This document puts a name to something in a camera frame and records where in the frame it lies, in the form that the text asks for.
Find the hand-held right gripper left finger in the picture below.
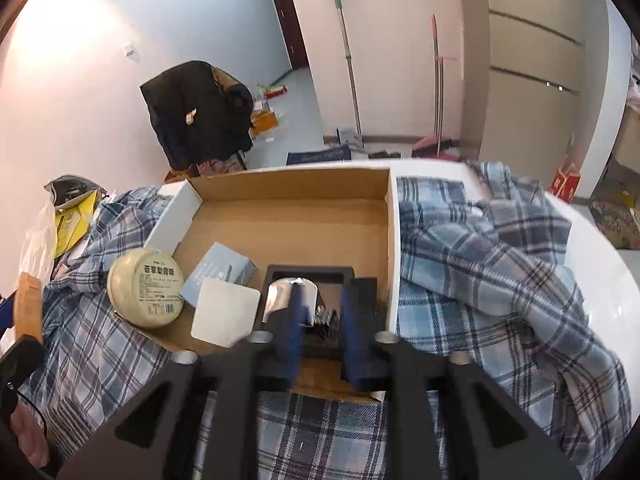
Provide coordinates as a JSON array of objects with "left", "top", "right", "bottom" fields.
[{"left": 55, "top": 280, "right": 313, "bottom": 480}]

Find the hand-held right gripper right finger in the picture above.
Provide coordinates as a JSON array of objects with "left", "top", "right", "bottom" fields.
[{"left": 340, "top": 277, "right": 583, "bottom": 480}]

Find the silver foil packet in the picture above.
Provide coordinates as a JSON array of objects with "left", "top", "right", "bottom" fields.
[{"left": 262, "top": 277, "right": 346, "bottom": 331}]

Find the black frame box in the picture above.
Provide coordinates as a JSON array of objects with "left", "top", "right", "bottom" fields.
[{"left": 260, "top": 264, "right": 388, "bottom": 361}]

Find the small white square box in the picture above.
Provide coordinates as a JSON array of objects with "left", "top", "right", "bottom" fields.
[{"left": 191, "top": 279, "right": 262, "bottom": 348}]

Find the small light blue box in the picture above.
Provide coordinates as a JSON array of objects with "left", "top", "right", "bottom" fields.
[{"left": 179, "top": 241, "right": 257, "bottom": 308}]

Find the shallow cardboard box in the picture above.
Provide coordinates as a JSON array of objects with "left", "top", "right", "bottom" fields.
[{"left": 142, "top": 167, "right": 401, "bottom": 403}]

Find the cream round tin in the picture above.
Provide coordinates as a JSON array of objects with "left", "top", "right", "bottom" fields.
[{"left": 106, "top": 247, "right": 183, "bottom": 330}]

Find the person's left hand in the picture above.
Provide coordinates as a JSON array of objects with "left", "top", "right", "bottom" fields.
[{"left": 9, "top": 402, "right": 51, "bottom": 468}]

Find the clear plastic bag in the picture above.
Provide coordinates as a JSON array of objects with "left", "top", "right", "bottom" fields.
[{"left": 17, "top": 200, "right": 58, "bottom": 301}]

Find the blue plaid cloth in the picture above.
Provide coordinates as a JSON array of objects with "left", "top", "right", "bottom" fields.
[{"left": 12, "top": 160, "right": 633, "bottom": 480}]

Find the yellow box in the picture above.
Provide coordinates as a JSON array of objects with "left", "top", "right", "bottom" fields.
[{"left": 52, "top": 195, "right": 98, "bottom": 261}]

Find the dark blue printed bag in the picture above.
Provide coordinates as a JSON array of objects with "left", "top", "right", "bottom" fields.
[{"left": 286, "top": 144, "right": 352, "bottom": 166}]

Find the grey bag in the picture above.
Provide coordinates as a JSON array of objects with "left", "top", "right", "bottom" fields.
[{"left": 44, "top": 174, "right": 108, "bottom": 206}]

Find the orange cardboard box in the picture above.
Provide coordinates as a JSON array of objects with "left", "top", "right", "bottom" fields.
[{"left": 250, "top": 109, "right": 281, "bottom": 137}]

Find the black jacket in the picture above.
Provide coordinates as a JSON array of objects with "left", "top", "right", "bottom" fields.
[{"left": 140, "top": 60, "right": 255, "bottom": 171}]

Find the red carton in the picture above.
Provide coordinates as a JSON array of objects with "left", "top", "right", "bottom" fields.
[{"left": 550, "top": 162, "right": 583, "bottom": 203}]

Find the beige refrigerator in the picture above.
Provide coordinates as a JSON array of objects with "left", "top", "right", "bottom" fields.
[{"left": 457, "top": 0, "right": 588, "bottom": 166}]

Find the patterned floor mat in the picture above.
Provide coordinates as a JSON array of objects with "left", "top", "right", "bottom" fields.
[{"left": 587, "top": 180, "right": 640, "bottom": 251}]

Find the dark red door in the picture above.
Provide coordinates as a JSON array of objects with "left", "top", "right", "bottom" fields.
[{"left": 264, "top": 0, "right": 310, "bottom": 70}]

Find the vanity cabinet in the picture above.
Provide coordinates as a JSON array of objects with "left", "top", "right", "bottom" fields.
[{"left": 612, "top": 105, "right": 640, "bottom": 161}]

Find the green handled mop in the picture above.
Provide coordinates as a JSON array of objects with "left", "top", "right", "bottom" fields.
[{"left": 329, "top": 0, "right": 366, "bottom": 148}]

